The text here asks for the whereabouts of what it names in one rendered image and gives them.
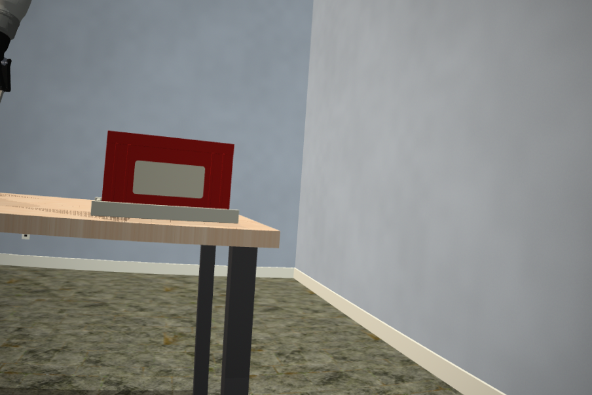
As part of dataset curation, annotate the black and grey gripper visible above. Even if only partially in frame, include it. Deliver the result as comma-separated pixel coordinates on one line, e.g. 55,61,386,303
0,31,12,103

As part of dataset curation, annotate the red divided crate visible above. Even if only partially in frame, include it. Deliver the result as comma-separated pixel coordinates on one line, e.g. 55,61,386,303
102,132,234,209

